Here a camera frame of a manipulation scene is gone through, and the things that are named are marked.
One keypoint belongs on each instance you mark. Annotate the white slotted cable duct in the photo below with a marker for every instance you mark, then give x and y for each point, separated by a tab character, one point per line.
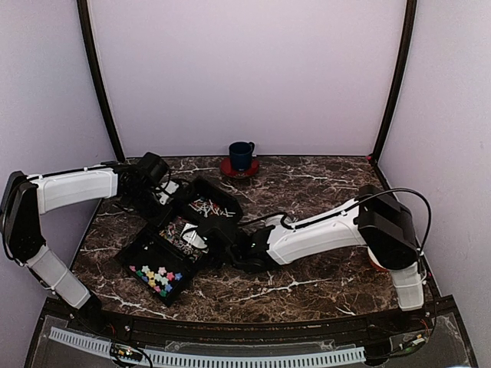
186	354

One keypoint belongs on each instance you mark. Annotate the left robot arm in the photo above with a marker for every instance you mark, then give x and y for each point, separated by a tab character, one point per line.
40	211

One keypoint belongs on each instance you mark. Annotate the orange white bowl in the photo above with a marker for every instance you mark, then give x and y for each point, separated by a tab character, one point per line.
374	262

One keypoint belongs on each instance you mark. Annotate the black front rail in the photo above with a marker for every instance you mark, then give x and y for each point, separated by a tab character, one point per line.
369	328

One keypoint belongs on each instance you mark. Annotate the right black frame post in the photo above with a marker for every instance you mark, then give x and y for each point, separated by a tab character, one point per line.
397	79

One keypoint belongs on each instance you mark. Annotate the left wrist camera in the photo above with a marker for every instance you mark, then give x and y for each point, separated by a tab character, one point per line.
166	191

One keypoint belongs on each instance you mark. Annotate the black frame post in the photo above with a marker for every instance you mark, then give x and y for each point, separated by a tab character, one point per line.
397	79
97	78

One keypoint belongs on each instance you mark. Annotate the black three-compartment candy bin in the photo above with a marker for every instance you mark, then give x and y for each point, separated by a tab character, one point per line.
159	259

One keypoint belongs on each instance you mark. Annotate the dark blue mug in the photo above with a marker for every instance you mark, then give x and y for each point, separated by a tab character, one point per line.
240	155

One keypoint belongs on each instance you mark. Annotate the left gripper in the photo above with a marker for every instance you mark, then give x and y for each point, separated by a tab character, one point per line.
159	220

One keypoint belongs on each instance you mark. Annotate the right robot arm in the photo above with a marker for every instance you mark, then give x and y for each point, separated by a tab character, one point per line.
374	219

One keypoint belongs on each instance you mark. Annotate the left black frame post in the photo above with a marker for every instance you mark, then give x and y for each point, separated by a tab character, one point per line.
97	78

